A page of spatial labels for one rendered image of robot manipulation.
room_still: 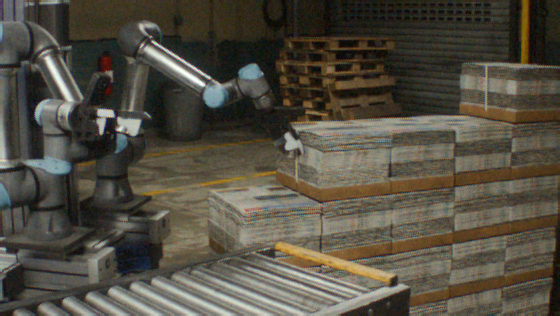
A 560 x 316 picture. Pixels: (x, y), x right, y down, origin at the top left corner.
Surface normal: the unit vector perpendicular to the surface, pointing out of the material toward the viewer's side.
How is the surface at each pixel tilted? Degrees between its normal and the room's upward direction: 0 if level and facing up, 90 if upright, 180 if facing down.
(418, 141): 90
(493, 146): 90
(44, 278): 90
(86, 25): 90
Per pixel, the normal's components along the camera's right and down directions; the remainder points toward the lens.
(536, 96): 0.41, 0.15
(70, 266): -0.21, 0.16
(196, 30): 0.67, 0.12
